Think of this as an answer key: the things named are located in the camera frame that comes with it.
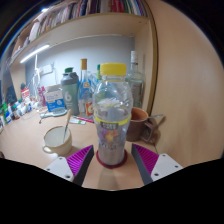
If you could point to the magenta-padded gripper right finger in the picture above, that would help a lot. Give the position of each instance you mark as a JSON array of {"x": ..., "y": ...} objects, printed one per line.
[{"x": 148, "y": 160}]

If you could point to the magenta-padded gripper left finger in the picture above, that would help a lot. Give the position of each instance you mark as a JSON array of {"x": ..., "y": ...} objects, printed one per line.
[{"x": 78, "y": 160}]

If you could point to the yellow-capped clear drink bottle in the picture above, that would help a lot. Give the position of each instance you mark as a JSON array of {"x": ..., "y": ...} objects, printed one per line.
[{"x": 112, "y": 113}]

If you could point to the white ceramic mug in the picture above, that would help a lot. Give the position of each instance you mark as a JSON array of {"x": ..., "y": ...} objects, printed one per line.
[{"x": 55, "y": 145}]

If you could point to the flat round red coaster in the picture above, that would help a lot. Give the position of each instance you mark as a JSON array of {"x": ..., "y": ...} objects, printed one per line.
[{"x": 111, "y": 166}]

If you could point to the brown mug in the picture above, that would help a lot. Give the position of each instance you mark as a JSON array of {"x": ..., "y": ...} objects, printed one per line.
[{"x": 136, "y": 125}]

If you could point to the blue and white box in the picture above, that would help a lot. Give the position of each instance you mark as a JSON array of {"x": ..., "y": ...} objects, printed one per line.
[{"x": 55, "y": 100}]

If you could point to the grey shaker bottle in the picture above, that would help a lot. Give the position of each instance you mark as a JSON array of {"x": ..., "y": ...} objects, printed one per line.
[{"x": 70, "y": 95}]

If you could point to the yellow-capped blue-label bottle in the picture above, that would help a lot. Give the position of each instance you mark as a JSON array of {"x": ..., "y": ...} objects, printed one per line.
[{"x": 85, "y": 90}]

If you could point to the pink pouch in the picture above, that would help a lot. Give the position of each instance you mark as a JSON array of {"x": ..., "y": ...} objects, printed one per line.
[{"x": 42, "y": 96}]

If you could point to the clear glass liquor bottle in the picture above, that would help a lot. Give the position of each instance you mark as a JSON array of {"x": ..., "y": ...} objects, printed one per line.
[{"x": 137, "y": 83}]

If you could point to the red and white canister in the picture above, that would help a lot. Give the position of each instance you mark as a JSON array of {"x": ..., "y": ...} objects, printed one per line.
[{"x": 25, "y": 95}]

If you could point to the slim green glass bottle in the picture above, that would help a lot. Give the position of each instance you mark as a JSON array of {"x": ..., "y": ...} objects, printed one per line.
[{"x": 98, "y": 71}]

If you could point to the white desk lamp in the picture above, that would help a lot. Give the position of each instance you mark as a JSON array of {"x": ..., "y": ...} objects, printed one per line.
[{"x": 36, "y": 76}]

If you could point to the under-shelf light strip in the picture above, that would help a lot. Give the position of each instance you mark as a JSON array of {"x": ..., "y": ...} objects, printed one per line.
[{"x": 33, "y": 53}]

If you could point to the wooden shelf unit with books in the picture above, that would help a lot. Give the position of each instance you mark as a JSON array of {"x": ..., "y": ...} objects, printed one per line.
[{"x": 93, "y": 23}]

